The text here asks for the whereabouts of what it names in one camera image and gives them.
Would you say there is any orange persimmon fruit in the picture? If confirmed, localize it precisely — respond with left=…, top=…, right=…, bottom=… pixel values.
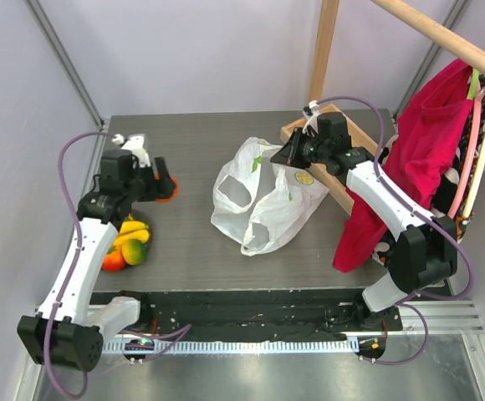
left=155, top=175, right=179, bottom=203

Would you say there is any white plastic bag lemon print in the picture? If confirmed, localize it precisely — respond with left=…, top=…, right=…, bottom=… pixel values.
left=211, top=137, right=329, bottom=256

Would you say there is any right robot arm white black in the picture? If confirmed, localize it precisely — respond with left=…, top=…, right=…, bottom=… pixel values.
left=270, top=112, right=457, bottom=330

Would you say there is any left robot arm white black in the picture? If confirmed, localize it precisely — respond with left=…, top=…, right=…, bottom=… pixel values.
left=17, top=150, right=177, bottom=373

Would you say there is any yellow banana bunch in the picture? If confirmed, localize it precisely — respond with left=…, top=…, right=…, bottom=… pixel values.
left=113, top=219, right=151, bottom=248

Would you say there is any green yellow mango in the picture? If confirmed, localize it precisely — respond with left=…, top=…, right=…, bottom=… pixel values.
left=121, top=239, right=146, bottom=266

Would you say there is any red orange apple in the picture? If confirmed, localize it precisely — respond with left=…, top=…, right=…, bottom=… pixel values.
left=102, top=248, right=126, bottom=272

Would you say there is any magenta shirt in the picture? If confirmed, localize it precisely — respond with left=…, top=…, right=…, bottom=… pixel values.
left=333, top=59, right=473, bottom=272

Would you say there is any black patterned garment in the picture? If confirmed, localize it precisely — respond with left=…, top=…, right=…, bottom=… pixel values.
left=370, top=85, right=485, bottom=268

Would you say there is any pink hanger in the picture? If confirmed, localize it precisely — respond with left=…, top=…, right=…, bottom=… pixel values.
left=447, top=90, right=484, bottom=219

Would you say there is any green hanger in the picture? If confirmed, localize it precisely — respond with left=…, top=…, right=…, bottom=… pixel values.
left=467, top=69, right=479, bottom=100

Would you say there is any cream hanger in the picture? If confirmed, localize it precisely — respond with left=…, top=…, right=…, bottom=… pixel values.
left=462, top=132, right=485, bottom=220

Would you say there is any wooden clothes rack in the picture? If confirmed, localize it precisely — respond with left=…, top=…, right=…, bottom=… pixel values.
left=279, top=0, right=485, bottom=214

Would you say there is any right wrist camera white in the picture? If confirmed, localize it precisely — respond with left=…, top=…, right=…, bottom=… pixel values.
left=303, top=100, right=321, bottom=136

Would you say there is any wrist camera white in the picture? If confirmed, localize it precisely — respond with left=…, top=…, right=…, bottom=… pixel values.
left=111, top=134, right=151, bottom=168
left=303, top=100, right=321, bottom=136

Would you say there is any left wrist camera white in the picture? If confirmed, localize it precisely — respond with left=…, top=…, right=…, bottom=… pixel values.
left=111, top=134, right=151, bottom=168

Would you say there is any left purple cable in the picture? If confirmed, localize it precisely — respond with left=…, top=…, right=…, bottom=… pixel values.
left=43, top=131, right=120, bottom=397

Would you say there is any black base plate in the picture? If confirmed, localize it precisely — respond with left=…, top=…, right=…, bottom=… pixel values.
left=87, top=286, right=402, bottom=343

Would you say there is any white cable duct strip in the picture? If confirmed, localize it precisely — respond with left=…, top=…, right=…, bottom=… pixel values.
left=102, top=337, right=359, bottom=355

